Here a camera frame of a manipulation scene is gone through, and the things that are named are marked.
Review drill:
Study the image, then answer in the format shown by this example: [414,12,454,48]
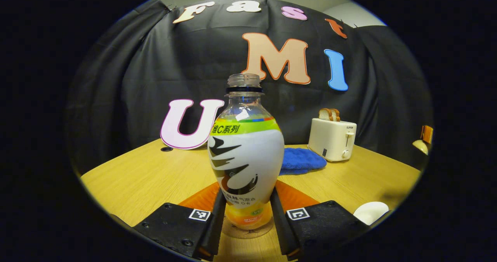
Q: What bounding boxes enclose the blue folded towel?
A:
[279,147,327,176]

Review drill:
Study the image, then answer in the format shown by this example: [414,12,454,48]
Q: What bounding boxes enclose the cream toaster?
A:
[308,118,357,162]

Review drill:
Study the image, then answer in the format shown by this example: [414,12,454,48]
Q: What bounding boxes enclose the black backdrop cloth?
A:
[66,0,433,175]

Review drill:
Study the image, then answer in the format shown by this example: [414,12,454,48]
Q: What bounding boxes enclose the round cork coaster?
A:
[221,220,274,239]

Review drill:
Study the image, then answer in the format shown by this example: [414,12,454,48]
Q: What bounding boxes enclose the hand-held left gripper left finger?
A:
[133,182,227,261]

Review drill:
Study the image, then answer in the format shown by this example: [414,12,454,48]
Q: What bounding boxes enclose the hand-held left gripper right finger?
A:
[269,180,370,261]

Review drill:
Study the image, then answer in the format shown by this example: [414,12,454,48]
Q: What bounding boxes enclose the clear water bottle white label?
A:
[208,74,285,239]

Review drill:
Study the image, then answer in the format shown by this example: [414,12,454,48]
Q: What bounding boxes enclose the beige teacup lid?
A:
[412,139,429,156]

